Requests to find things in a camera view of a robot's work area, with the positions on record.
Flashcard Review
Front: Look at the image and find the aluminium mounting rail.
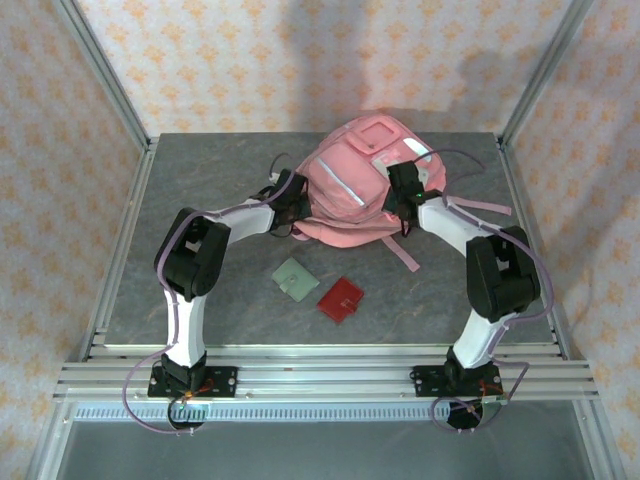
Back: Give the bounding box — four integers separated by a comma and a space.
53, 344, 600, 401

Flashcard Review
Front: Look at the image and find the aluminium table side rail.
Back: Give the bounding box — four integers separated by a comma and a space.
79, 137, 160, 361
498, 137, 571, 360

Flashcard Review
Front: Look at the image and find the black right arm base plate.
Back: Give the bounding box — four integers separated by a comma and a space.
411, 364, 503, 400

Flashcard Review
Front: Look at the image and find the grey slotted cable duct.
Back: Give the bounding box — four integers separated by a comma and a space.
73, 403, 501, 422

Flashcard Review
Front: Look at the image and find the aluminium frame leg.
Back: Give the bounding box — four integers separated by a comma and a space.
27, 399, 77, 480
573, 399, 627, 480

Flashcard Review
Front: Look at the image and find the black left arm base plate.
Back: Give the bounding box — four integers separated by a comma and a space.
147, 365, 239, 400

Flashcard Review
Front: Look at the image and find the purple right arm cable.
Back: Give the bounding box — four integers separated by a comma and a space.
399, 148, 556, 434

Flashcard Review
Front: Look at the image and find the red wallet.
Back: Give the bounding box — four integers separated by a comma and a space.
316, 276, 365, 325

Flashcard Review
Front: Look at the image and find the mint green wallet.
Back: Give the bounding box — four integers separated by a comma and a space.
271, 257, 321, 304

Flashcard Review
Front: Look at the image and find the aluminium frame post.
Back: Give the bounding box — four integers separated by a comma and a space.
58, 0, 152, 147
501, 0, 595, 147

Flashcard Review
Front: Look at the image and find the pink student backpack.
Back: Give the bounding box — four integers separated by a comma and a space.
291, 113, 512, 274

